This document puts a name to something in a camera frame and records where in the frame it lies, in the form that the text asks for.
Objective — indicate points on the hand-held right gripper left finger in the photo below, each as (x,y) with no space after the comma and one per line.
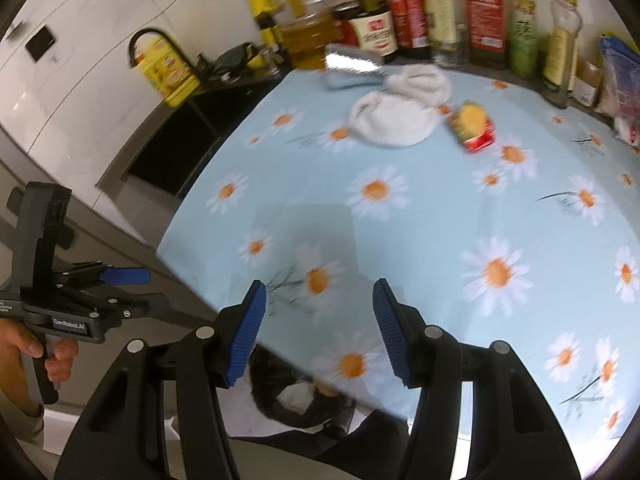
(245,340)

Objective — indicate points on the clear bottle beige label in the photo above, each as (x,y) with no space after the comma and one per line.
(442,20)

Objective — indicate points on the yellow dish soap bottle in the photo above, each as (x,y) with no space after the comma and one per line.
(170,72)

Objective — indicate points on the dark sauce bottle black cap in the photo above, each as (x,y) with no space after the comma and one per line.
(407,15)

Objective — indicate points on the black square wall switch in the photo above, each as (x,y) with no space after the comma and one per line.
(40,44)

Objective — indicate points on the white paper ball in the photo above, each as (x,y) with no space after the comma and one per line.
(295,397)

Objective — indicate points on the small yellow label bottle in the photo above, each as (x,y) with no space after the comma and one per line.
(560,55)

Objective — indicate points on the silver foil bag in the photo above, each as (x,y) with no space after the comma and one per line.
(352,62)

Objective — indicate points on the black sink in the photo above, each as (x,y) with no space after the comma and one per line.
(200,120)

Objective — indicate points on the yellow red snack wrapper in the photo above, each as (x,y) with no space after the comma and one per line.
(472,125)

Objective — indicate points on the person's left hand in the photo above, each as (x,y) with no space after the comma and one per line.
(15,355)

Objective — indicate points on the black bagged trash bin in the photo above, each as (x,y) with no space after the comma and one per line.
(265,375)

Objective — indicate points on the black sponge holder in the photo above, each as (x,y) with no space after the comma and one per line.
(230,62)

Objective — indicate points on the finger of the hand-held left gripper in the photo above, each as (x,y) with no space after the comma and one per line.
(160,307)
(125,276)

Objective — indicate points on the blue daisy print tablecloth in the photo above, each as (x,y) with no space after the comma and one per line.
(425,220)

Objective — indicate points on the small spice jar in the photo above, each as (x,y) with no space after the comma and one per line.
(587,82)

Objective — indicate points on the yellow sponge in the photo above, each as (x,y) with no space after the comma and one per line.
(256,59)

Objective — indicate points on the dark jug red label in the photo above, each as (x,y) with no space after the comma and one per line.
(370,30)

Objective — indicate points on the green label oil bottle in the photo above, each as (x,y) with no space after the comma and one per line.
(522,35)

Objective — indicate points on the clear cooking oil jug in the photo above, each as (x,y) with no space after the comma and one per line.
(310,40)

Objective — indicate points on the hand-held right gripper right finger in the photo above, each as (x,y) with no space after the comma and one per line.
(395,335)

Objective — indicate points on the black faucet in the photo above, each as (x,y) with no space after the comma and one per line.
(134,45)

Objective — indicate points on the green label dark bottle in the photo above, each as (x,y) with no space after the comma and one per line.
(260,5)

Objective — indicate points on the blue white packet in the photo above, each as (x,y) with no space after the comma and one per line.
(620,75)

